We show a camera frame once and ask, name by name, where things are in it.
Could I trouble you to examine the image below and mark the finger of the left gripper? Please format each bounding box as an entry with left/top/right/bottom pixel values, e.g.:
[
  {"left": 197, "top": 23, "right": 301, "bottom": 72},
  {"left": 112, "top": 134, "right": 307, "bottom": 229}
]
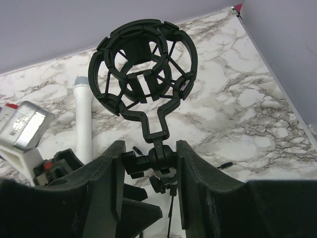
[
  {"left": 116, "top": 198, "right": 162, "bottom": 238},
  {"left": 123, "top": 183, "right": 148, "bottom": 201}
]

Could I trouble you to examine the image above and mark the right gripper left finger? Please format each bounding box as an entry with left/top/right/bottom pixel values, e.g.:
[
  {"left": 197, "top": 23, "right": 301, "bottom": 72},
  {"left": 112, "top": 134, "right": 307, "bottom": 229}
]
[{"left": 0, "top": 141, "right": 124, "bottom": 238}]

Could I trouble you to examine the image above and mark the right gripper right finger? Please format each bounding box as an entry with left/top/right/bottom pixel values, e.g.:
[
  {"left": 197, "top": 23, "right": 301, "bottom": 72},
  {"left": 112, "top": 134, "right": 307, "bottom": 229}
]
[{"left": 176, "top": 140, "right": 317, "bottom": 238}]

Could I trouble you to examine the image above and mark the black tripod shock-mount stand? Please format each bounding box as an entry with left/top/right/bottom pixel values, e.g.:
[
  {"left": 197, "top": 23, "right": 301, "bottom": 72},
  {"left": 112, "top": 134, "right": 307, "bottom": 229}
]
[{"left": 88, "top": 19, "right": 235, "bottom": 238}]

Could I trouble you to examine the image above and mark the white microphone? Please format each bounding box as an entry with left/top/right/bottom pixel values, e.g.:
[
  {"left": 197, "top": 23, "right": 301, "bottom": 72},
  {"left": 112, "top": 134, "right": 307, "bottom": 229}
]
[{"left": 73, "top": 76, "right": 93, "bottom": 164}]

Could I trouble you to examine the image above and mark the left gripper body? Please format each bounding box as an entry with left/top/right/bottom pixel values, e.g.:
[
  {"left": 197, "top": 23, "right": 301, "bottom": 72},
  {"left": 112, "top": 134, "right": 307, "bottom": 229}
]
[{"left": 33, "top": 149, "right": 84, "bottom": 185}]

